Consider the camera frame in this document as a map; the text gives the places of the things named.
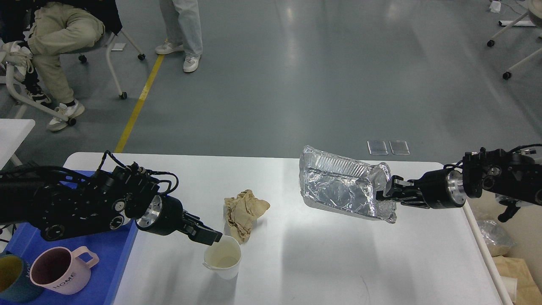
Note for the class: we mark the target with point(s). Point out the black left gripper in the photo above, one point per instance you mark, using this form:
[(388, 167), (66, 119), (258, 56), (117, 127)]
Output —
[(165, 214)]

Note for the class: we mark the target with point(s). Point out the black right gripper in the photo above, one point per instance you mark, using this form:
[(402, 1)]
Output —
[(439, 189)]

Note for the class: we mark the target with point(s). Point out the white paper cup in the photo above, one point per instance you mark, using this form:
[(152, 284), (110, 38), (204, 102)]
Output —
[(223, 257)]

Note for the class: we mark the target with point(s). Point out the brown paper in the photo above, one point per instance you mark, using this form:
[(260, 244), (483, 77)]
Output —
[(242, 212), (528, 293)]

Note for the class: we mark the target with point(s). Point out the aluminium foil container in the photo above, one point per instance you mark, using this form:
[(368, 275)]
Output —
[(346, 186)]

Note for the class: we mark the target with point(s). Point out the pink mug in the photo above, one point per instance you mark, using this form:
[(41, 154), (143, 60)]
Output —
[(62, 270)]

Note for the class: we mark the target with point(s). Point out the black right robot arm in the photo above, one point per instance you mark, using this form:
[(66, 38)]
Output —
[(513, 176)]

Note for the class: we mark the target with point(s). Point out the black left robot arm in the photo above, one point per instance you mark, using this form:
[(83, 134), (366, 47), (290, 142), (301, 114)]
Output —
[(63, 203)]

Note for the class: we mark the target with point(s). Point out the clear floor plate right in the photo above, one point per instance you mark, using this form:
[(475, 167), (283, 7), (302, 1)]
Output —
[(399, 147)]

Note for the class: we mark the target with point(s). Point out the clear floor plate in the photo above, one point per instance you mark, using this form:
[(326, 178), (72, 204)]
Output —
[(399, 147), (377, 147)]

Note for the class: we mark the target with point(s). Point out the clear floor plate left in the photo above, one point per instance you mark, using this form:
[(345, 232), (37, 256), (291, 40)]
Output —
[(377, 147)]

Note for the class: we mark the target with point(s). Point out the blue plastic tray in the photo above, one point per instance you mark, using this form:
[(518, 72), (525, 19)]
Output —
[(112, 248)]

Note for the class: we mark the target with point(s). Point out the crumpled plastic bag in bin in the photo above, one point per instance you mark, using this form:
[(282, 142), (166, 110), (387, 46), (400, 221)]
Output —
[(497, 240)]

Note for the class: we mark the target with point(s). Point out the white plastic bin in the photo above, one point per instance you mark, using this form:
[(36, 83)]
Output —
[(524, 228)]

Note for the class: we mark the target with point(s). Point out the brown paper in bin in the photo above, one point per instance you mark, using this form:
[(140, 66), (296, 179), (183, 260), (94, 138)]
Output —
[(528, 293)]

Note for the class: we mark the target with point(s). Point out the dark teal cup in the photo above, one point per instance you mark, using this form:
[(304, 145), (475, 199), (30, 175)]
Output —
[(15, 283)]

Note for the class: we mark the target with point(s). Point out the white side table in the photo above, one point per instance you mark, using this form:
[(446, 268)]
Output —
[(12, 133)]

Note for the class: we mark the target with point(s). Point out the standing person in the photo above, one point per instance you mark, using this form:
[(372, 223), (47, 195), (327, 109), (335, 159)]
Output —
[(183, 31)]

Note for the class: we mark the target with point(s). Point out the white office chair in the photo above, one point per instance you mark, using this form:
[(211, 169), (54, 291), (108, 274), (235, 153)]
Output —
[(107, 43)]

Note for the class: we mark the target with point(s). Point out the seated person khaki trousers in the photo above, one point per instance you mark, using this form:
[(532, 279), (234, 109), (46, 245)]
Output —
[(59, 27)]

